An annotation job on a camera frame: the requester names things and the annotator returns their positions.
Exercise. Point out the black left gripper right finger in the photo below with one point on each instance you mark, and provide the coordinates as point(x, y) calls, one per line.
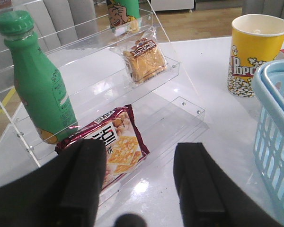
point(208, 197)

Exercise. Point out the yellow popcorn paper cup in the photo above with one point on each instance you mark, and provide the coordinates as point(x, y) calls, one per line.
point(255, 40)

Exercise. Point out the green capped drink bottle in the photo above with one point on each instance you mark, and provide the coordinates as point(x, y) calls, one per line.
point(37, 80)

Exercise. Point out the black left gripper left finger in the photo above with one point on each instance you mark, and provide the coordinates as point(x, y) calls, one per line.
point(62, 193)

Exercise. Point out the green cartoon drink bottle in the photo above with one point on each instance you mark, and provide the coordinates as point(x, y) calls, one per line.
point(124, 14)

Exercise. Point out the maroon cracker snack packet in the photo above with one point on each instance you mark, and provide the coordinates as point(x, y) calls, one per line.
point(125, 148)

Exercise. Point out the clear acrylic display shelf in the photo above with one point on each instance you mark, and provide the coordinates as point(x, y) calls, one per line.
point(166, 107)

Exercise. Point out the light blue plastic basket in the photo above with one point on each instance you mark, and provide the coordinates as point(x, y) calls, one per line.
point(268, 86)

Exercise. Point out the packaged bread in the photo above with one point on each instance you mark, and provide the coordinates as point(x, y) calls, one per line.
point(142, 55)

